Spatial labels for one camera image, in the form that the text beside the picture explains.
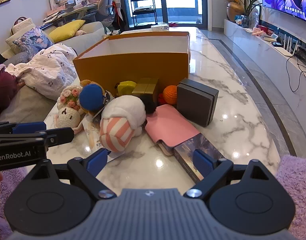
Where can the cluttered desk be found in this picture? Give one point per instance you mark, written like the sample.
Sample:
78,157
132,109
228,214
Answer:
75,10

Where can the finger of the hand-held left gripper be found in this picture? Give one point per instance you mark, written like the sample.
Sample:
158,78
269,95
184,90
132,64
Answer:
29,127
59,135

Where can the dark grey square box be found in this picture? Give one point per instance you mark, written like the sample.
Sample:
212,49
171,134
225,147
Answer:
195,100

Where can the white printed blanket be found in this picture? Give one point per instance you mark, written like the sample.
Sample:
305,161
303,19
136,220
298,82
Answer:
48,72

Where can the orange crochet ball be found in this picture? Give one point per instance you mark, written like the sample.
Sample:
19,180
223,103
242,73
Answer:
170,93

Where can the purple fluffy rug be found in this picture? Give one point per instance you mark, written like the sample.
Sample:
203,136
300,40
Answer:
295,180

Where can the grey office chair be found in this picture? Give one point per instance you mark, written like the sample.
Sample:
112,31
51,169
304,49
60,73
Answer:
105,2

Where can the white marble television console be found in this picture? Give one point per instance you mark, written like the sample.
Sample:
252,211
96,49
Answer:
255,45

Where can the black set-top box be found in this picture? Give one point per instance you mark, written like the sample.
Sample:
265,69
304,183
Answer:
305,55

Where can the crochet sheep doll with flowers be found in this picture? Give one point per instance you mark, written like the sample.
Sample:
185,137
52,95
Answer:
68,116

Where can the grey sofa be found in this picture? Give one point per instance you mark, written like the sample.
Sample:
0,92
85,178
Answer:
30,102

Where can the white plush pink striped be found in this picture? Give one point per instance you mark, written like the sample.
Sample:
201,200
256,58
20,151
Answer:
123,110

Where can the yellow pillow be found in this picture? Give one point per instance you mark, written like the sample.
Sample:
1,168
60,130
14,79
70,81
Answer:
65,30

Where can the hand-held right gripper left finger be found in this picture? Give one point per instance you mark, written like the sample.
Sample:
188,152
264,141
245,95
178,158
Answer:
96,161

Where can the gold vase with dried flowers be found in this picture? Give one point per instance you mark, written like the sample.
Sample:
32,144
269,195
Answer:
234,11

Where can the illustrated paper card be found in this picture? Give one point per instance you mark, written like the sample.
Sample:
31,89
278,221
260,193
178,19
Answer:
91,135

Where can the black fluffy toy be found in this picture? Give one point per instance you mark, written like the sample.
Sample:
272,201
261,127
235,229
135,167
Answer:
149,103

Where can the small white box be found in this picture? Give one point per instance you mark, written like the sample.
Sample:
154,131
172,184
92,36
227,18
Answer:
160,27

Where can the pink figure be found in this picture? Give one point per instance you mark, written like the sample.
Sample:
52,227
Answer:
258,32

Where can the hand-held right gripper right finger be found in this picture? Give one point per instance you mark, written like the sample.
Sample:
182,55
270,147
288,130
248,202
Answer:
204,163

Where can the small white display device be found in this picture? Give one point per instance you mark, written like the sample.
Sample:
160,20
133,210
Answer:
271,38

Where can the dark photo card box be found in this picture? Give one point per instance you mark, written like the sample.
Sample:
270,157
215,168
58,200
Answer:
185,152

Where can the pink plush toy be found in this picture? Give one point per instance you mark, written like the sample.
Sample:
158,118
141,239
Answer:
81,32

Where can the blue floral pillow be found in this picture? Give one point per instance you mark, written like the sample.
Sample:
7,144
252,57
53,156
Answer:
33,42

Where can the metal keyring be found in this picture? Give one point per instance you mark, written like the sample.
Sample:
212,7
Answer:
106,98

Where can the white router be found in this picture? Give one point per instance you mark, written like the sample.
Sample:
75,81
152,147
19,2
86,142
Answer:
285,50

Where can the black shelf cart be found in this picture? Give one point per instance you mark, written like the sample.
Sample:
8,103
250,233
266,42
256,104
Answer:
143,8

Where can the grey checkered pillow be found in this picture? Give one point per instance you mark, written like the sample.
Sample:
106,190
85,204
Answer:
18,58

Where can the brown plush doll blue hat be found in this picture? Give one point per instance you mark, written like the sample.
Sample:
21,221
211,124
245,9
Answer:
91,97

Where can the pink leather case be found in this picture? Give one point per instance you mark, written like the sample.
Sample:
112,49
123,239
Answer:
168,125

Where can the yellow toy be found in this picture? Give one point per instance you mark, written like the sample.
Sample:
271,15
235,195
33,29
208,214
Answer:
125,88

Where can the gold box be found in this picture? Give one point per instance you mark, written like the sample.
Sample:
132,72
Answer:
145,87

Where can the orange cardboard box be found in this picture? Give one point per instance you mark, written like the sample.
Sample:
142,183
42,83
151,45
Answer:
130,65

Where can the green potted plant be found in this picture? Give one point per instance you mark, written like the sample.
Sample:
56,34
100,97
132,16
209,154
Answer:
247,7

